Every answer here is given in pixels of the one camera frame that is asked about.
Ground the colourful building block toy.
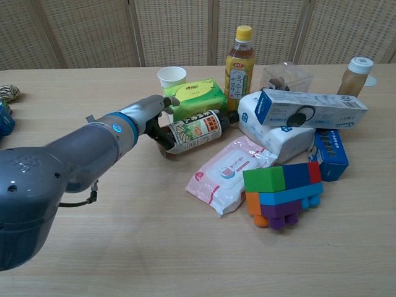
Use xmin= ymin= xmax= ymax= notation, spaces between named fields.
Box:
xmin=242 ymin=161 xmax=324 ymax=231

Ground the white-cap amber juice bottle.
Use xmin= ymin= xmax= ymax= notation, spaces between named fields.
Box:
xmin=336 ymin=56 xmax=375 ymax=97

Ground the dark blue Oreo box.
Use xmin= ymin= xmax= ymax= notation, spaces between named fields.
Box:
xmin=308 ymin=128 xmax=350 ymax=182

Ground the white tissue pack, blue print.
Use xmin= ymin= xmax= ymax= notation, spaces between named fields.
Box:
xmin=236 ymin=91 xmax=316 ymax=165

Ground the blue snack package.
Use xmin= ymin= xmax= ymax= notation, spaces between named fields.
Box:
xmin=0 ymin=101 xmax=15 ymax=139

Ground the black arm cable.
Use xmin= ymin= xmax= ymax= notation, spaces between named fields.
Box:
xmin=58 ymin=180 xmax=100 ymax=207

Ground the brown tea bottle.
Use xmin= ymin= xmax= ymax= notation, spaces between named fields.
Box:
xmin=154 ymin=109 xmax=241 ymax=158

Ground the woven rope ball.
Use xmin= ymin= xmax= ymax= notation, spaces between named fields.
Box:
xmin=0 ymin=84 xmax=21 ymax=103

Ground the pink wet wipes pack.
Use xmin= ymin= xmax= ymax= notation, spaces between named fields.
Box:
xmin=184 ymin=135 xmax=278 ymax=218

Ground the long light-blue Oreo box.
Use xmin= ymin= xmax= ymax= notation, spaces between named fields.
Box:
xmin=253 ymin=88 xmax=369 ymax=129

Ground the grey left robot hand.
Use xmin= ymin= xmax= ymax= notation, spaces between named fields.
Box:
xmin=122 ymin=95 xmax=181 ymax=151

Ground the wooden folding screen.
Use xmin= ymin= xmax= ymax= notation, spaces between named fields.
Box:
xmin=0 ymin=0 xmax=396 ymax=72

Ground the yellow-cap corn tea bottle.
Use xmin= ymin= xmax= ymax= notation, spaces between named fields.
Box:
xmin=224 ymin=25 xmax=256 ymax=113

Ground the clear plastic box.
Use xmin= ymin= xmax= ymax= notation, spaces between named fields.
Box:
xmin=259 ymin=61 xmax=314 ymax=93

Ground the white paper cup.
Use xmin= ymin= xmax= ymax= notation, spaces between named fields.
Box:
xmin=157 ymin=66 xmax=187 ymax=97

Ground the green tissue pack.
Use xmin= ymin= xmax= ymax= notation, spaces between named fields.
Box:
xmin=163 ymin=77 xmax=230 ymax=123

